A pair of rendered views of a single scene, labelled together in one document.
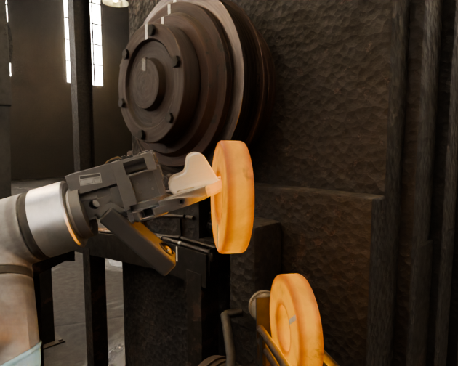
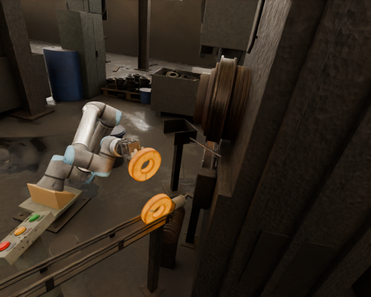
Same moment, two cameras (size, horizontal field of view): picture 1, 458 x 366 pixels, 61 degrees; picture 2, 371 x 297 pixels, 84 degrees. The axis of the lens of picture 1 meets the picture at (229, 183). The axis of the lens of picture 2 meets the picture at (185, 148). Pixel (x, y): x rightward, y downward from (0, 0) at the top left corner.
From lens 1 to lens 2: 0.85 m
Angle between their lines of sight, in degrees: 54
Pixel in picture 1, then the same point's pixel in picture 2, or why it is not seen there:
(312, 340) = (143, 214)
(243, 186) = (131, 166)
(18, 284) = (106, 158)
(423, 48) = (279, 140)
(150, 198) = (127, 154)
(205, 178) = not seen: hidden behind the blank
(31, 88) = not seen: hidden behind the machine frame
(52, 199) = (113, 144)
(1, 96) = (245, 46)
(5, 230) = (107, 146)
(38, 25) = not seen: outside the picture
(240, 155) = (136, 157)
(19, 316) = (103, 165)
